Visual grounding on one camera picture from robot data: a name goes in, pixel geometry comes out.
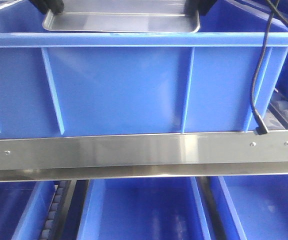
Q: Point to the blue bin lower left shelf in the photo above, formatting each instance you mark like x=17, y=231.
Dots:
x=24, y=207

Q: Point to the blue bin lower middle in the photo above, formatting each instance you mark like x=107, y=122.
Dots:
x=166, y=208

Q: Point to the small ribbed silver tray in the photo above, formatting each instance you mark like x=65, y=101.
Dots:
x=124, y=16

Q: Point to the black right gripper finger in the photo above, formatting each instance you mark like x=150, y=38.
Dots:
x=202, y=7

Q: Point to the blue target plastic box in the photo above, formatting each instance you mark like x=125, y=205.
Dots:
x=55, y=84

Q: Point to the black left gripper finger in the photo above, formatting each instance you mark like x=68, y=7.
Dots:
x=55, y=6

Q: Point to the blue bin lower right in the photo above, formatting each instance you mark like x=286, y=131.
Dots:
x=253, y=207

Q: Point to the blue bin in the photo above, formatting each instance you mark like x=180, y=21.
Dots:
x=253, y=207
x=166, y=208

